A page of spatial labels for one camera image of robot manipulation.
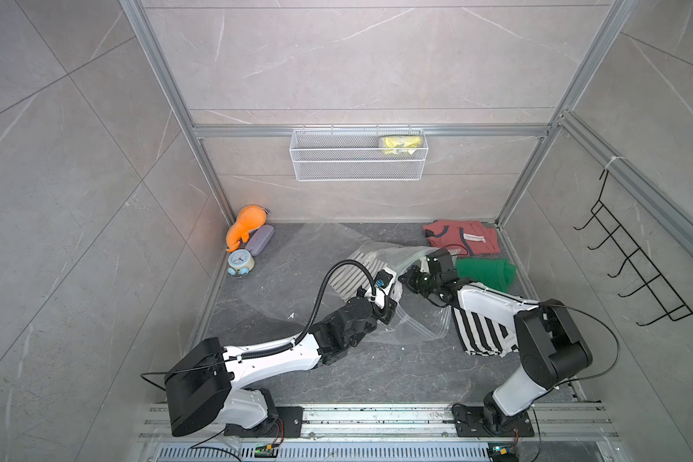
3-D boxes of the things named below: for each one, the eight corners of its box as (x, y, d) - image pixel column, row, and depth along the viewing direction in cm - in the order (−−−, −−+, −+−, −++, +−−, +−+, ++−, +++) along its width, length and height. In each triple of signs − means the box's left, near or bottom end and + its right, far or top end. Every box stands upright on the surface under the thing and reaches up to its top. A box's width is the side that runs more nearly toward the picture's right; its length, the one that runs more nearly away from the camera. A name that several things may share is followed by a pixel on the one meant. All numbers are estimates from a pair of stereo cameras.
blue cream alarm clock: (226, 277, 104) (222, 271, 101) (234, 255, 111) (230, 248, 108) (251, 277, 104) (247, 271, 101) (257, 255, 111) (254, 248, 108)
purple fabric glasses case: (245, 252, 112) (242, 247, 110) (263, 228, 121) (261, 223, 118) (258, 256, 111) (256, 251, 109) (276, 231, 119) (274, 226, 117)
